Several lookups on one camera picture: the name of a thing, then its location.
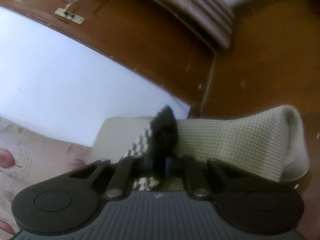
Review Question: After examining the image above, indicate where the grey woven seat cushion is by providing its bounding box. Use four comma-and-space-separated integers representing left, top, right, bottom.
89, 105, 310, 182

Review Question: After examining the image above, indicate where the black white striped knit cardigan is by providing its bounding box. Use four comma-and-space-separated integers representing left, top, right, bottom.
123, 106, 178, 191

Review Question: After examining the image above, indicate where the brass door handle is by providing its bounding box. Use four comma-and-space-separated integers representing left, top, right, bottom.
54, 0, 85, 25

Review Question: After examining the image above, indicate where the pink leaf print curtain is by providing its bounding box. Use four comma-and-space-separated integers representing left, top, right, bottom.
1, 118, 92, 239

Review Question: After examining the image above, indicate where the brown wooden door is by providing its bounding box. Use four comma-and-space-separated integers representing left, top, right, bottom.
1, 0, 319, 239

